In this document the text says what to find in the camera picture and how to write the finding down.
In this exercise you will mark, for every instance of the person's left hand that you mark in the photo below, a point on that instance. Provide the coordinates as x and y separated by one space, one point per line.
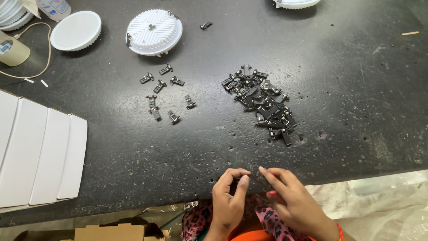
227 204

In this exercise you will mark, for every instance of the person's right hand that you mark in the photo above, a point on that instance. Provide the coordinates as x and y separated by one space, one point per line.
294 200

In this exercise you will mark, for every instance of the single black spring clip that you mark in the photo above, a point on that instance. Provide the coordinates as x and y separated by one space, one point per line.
259 179

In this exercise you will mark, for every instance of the pink leopard print clothing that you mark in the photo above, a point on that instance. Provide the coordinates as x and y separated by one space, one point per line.
197 221

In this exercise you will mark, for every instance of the orange garment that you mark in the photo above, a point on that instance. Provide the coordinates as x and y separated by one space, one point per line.
247 236

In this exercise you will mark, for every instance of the clear plastic sheet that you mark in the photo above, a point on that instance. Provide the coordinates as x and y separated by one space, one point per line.
377 207

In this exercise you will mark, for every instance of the pile of black spring clips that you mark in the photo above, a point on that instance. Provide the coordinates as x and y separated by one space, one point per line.
264 100

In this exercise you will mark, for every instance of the brown cardboard box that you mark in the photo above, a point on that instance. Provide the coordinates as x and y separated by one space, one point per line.
110 232

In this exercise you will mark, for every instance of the scattered group of spring clips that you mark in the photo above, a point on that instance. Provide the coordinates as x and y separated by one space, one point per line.
159 86

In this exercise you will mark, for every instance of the white flat carton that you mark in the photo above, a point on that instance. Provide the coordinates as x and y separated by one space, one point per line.
6 120
50 157
23 150
73 157

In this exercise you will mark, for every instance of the lone black clip with spring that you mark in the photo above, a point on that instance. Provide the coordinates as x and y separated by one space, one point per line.
206 25

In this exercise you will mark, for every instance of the white ribbed downlight housing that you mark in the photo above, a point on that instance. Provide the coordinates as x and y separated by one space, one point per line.
153 31

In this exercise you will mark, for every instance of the white downlight with toothed rim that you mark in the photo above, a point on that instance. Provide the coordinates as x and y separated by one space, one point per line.
296 3

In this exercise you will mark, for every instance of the small wooden stick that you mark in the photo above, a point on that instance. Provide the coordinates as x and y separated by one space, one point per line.
410 33

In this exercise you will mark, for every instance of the white paper scrap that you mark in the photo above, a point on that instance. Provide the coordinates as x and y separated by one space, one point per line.
29 80
44 83

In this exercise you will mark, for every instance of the white round downlight with diffuser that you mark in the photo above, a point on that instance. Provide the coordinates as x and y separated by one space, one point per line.
76 30

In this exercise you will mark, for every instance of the white bottle with blue label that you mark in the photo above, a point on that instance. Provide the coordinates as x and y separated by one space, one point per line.
53 8

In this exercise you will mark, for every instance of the stack of white downlights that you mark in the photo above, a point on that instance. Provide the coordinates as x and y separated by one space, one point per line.
11 13

